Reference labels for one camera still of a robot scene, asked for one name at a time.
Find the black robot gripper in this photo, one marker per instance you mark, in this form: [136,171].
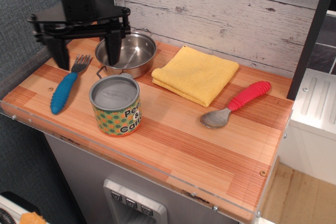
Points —
[74,19]

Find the stainless steel pot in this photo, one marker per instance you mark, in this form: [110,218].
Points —
[138,50]

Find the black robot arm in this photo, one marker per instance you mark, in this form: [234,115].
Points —
[75,19]

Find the folded yellow towel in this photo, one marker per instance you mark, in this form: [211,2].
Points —
[194,75]

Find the peas and carrots toy can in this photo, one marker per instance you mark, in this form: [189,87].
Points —
[116,104]

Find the grey toy fridge cabinet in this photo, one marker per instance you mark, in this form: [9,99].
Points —
[85,173]

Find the silver ice dispenser panel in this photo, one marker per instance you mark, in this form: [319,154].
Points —
[128,206]

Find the orange object bottom left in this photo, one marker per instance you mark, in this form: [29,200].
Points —
[32,218]

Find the white toy sink unit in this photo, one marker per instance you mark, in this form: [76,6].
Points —
[308,144]

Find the blue handled fork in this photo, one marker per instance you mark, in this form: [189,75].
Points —
[61,95]

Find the red handled spoon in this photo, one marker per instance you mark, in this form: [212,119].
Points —
[219,118]

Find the dark right vertical post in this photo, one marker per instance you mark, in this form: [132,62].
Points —
[312,36]

